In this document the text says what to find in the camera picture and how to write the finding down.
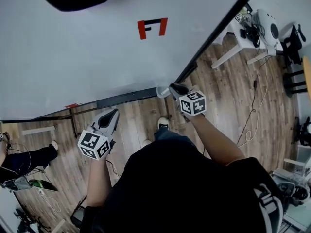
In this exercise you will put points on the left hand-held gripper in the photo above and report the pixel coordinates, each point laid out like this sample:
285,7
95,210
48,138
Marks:
93,144

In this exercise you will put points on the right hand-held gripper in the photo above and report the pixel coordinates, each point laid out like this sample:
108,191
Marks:
193,103

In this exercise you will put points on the white plastic tube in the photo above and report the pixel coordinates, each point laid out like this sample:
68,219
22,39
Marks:
166,90

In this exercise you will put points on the person's left forearm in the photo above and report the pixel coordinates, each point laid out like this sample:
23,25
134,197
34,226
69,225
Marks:
98,181

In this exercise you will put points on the person's right forearm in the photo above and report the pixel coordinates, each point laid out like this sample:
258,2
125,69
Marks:
216,139

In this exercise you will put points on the person's white shoe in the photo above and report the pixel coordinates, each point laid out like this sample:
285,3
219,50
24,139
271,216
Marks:
147,142
162,121

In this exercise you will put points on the person's blue jeans leg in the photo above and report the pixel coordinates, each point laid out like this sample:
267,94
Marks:
165,133

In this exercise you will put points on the white table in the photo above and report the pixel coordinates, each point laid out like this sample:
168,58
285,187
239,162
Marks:
226,56

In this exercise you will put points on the small wooden side table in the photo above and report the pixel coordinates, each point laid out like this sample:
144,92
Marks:
39,130

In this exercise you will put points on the red and black tape mark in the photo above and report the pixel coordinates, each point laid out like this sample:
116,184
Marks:
141,31

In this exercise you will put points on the glossy dark curved device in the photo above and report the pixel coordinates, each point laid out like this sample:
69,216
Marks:
45,185

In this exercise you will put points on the white power strip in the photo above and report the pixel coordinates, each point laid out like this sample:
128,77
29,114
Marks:
41,191

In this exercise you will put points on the black folding chair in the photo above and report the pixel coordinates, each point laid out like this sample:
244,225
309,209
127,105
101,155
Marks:
79,215

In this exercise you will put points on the small black white patterned cube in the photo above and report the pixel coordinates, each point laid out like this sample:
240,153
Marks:
239,18

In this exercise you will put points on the person's black shirt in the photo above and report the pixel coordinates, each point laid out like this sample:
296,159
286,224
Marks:
182,193

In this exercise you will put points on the small green white plant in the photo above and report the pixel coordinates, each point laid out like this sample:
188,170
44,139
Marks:
245,11

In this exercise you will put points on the white round headset device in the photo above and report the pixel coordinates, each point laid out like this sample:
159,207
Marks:
261,17

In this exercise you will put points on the black office chair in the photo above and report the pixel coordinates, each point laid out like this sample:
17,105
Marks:
292,42

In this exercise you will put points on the round wooden table black legs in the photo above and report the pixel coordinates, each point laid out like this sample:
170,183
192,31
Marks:
307,74

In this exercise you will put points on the black wheeled chair base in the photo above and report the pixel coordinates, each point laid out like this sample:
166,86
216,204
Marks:
24,223
305,132

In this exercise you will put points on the white rack with black device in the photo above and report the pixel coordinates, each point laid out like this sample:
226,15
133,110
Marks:
294,163

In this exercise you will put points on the black equipment pile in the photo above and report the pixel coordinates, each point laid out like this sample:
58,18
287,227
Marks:
286,187

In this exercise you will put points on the white whiteboard black frame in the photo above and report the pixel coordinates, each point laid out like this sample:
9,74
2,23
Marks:
85,64

